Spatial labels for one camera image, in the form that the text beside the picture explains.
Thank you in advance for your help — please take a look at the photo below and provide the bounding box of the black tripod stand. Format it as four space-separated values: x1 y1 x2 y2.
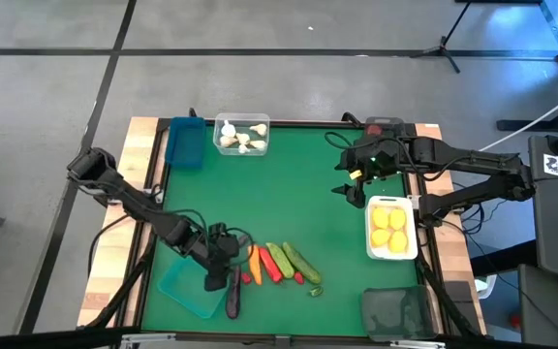
409 0 474 75

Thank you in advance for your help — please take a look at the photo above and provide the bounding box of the dark green cucumber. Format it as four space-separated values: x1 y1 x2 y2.
281 240 323 285

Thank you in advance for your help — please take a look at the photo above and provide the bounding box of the smoked translucent plastic basket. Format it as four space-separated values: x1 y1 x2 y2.
363 115 409 146
359 284 436 341

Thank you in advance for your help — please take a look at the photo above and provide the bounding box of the clear plastic basket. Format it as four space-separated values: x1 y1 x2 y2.
212 112 271 157

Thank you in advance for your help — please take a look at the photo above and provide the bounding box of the long orange pepper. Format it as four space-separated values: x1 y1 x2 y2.
248 243 264 286

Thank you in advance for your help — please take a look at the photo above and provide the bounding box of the dark purple eggplant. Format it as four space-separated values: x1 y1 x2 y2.
225 265 242 320

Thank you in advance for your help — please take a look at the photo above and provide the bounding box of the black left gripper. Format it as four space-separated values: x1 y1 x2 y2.
195 221 242 293

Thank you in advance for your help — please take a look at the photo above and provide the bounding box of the dark grey equipment box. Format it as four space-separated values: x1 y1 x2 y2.
518 264 558 348

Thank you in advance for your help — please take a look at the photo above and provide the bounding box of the long red pepper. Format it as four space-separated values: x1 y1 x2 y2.
258 246 284 284

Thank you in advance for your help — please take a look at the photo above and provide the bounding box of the dark blue plastic basket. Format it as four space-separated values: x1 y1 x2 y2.
165 116 207 170

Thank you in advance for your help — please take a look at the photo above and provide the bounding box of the teal plastic basket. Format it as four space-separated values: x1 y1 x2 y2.
156 256 230 320

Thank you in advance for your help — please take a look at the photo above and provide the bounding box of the light green cucumber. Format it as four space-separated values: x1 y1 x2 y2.
264 241 295 280

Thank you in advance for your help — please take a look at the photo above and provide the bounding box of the white plastic basket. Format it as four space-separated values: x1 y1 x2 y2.
364 195 419 262

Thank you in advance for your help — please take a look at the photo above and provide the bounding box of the yellow lemon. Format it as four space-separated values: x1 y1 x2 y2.
371 206 390 230
370 228 391 248
388 207 408 232
387 230 409 254

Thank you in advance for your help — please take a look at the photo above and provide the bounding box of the green table mat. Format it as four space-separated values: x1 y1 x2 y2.
140 123 421 338

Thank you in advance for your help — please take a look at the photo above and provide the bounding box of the black floor stand base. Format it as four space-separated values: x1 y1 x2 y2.
495 81 558 133

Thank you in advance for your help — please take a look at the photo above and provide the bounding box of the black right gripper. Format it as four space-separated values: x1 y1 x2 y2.
331 138 406 209

